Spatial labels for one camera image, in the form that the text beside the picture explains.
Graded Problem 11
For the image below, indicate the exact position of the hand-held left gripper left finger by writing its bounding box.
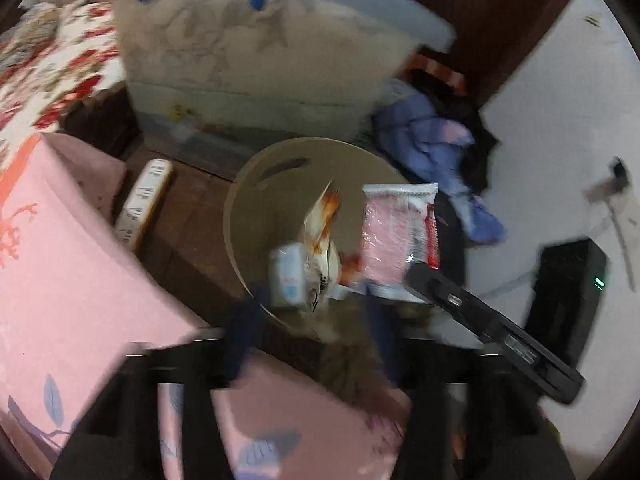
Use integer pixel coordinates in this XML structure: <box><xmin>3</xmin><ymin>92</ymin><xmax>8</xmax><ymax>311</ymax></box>
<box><xmin>50</xmin><ymin>300</ymin><xmax>266</xmax><ymax>480</ymax></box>

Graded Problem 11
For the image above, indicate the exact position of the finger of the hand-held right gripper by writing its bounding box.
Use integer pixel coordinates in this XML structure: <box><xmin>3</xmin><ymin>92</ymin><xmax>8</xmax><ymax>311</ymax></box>
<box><xmin>431</xmin><ymin>191</ymin><xmax>467</xmax><ymax>288</ymax></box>

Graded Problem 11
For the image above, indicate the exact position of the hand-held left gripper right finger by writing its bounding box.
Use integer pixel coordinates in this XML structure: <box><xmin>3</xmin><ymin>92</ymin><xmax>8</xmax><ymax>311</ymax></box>
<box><xmin>364</xmin><ymin>296</ymin><xmax>576</xmax><ymax>480</ymax></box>

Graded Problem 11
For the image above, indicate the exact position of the pink clear snack packet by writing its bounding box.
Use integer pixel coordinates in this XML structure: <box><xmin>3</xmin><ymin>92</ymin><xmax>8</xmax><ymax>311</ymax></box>
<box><xmin>361</xmin><ymin>182</ymin><xmax>442</xmax><ymax>298</ymax></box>

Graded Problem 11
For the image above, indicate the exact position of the small red wrapper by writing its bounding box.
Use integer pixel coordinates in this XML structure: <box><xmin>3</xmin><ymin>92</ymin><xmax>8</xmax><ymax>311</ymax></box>
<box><xmin>342</xmin><ymin>255</ymin><xmax>364</xmax><ymax>287</ymax></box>

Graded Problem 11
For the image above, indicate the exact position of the small white carton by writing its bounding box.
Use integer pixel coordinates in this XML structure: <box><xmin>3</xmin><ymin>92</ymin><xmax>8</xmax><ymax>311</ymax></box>
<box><xmin>268</xmin><ymin>242</ymin><xmax>308</xmax><ymax>309</ymax></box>

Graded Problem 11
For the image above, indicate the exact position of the beige round waste bin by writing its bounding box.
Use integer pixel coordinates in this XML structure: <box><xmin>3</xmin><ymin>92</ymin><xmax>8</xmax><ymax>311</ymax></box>
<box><xmin>223</xmin><ymin>137</ymin><xmax>418</xmax><ymax>343</ymax></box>

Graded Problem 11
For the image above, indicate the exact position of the white orange snack wrapper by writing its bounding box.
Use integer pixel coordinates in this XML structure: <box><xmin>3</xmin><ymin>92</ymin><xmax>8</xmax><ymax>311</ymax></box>
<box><xmin>302</xmin><ymin>178</ymin><xmax>346</xmax><ymax>313</ymax></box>

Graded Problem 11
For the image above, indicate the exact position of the black garment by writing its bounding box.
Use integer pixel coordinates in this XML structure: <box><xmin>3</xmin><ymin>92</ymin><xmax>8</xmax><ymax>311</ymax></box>
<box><xmin>410</xmin><ymin>67</ymin><xmax>501</xmax><ymax>196</ymax></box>

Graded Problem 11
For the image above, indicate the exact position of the lilac blue garment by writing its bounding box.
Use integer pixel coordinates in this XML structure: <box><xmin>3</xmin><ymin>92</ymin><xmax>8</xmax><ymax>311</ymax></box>
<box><xmin>374</xmin><ymin>80</ymin><xmax>507</xmax><ymax>246</ymax></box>

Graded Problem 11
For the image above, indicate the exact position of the white power strip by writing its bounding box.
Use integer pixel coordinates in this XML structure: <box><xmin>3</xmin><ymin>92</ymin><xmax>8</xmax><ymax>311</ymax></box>
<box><xmin>113</xmin><ymin>158</ymin><xmax>174</xmax><ymax>252</ymax></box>

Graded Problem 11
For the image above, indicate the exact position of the red striped cloth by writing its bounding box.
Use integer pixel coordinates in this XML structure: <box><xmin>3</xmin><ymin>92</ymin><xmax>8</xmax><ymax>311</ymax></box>
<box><xmin>404</xmin><ymin>55</ymin><xmax>466</xmax><ymax>92</ymax></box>

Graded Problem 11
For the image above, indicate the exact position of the pink printed blanket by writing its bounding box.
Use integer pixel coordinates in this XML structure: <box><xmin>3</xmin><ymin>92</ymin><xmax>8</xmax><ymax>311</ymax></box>
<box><xmin>0</xmin><ymin>132</ymin><xmax>416</xmax><ymax>480</ymax></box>

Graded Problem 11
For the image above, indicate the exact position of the dark wooden door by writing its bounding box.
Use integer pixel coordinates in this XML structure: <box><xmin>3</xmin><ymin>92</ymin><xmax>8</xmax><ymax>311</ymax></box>
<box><xmin>400</xmin><ymin>0</ymin><xmax>585</xmax><ymax>106</ymax></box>

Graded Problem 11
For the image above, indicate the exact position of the beige patterned cushion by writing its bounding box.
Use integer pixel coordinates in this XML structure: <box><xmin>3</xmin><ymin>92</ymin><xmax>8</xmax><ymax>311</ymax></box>
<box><xmin>112</xmin><ymin>0</ymin><xmax>416</xmax><ymax>111</ymax></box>

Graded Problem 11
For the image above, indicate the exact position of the floral bedsheet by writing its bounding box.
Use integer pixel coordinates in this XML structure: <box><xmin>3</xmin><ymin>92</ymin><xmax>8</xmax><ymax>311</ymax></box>
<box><xmin>0</xmin><ymin>0</ymin><xmax>123</xmax><ymax>161</ymax></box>

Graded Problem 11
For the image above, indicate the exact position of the black plug with cable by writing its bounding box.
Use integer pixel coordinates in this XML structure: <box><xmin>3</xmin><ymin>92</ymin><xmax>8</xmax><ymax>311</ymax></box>
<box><xmin>584</xmin><ymin>157</ymin><xmax>637</xmax><ymax>292</ymax></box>

